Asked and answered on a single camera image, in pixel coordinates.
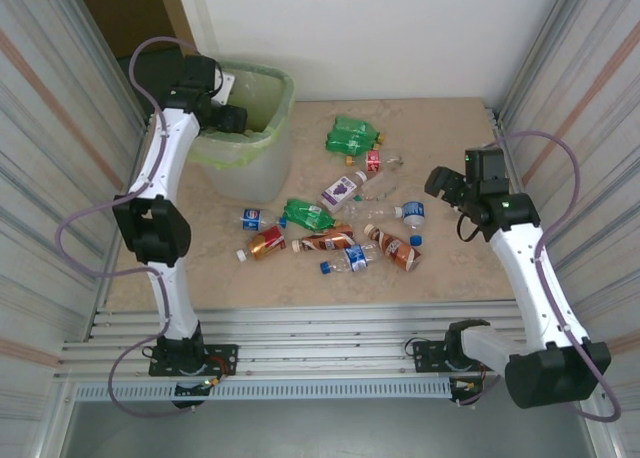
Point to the crushed green plastic bottle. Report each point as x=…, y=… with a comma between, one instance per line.
x=307, y=215

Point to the brown wooden door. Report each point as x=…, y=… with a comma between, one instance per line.
x=175, y=18

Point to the aluminium rail frame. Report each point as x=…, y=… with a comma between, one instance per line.
x=320, y=328

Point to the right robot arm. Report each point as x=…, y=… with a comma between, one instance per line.
x=530, y=278

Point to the grape juice bottle purple label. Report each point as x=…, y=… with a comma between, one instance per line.
x=340, y=188

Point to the translucent plastic waste bin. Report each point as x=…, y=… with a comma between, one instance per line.
x=255, y=178

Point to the clear bottle green cap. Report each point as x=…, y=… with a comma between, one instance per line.
x=382, y=183

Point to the red gold label bottle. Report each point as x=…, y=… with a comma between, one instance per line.
x=265, y=243

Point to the blue bottle cap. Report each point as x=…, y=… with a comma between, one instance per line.
x=416, y=240

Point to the brown coffee drink bottle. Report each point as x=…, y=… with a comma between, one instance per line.
x=325, y=241
x=395, y=248

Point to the green plastic bin liner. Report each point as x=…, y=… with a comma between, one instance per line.
x=281, y=113

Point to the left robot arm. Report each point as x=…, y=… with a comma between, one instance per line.
x=170, y=153

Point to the blue label water bottle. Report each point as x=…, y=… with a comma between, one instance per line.
x=355, y=258
x=414, y=209

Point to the clear bottle red label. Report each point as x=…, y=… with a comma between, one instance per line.
x=372, y=161

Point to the green soda bottle yellow cap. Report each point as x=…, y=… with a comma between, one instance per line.
x=345, y=145
x=350, y=127

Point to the clear bottle white cap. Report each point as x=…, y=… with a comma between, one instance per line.
x=372, y=213

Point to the Pepsi bottle blue label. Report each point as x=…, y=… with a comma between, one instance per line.
x=252, y=218

